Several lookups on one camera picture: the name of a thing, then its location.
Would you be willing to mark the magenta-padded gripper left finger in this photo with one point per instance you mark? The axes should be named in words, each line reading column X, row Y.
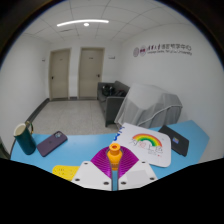
column 91, row 175

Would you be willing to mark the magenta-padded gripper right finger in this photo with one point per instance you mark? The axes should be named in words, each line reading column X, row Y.
column 136, row 175

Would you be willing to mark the white rainbow-print flat bag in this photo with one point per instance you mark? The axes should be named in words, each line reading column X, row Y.
column 133, row 146

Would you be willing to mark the black flat case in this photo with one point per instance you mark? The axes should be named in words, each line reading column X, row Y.
column 171, row 138

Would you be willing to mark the purple smartphone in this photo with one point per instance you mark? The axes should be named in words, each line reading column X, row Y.
column 51, row 143

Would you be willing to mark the grey sofa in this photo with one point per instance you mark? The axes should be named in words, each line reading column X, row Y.
column 110, row 106

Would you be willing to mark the dark green mug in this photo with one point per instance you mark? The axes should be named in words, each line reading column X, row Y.
column 25, row 141

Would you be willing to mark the grey cover cloth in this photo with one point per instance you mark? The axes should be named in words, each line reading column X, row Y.
column 150, row 101

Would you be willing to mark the black bag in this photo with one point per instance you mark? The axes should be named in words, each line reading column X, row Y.
column 108, row 90

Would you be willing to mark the beige door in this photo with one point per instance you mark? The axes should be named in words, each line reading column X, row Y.
column 90, row 73
column 59, row 75

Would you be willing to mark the small round ceiling light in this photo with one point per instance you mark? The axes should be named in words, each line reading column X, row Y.
column 86, row 24

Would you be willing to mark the long curved ceiling light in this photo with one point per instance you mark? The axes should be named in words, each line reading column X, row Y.
column 83, row 21

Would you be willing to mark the white metal tube frame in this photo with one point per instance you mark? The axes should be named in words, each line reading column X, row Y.
column 173, row 106

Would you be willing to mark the wall sign lettering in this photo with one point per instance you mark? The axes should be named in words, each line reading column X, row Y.
column 142, row 50

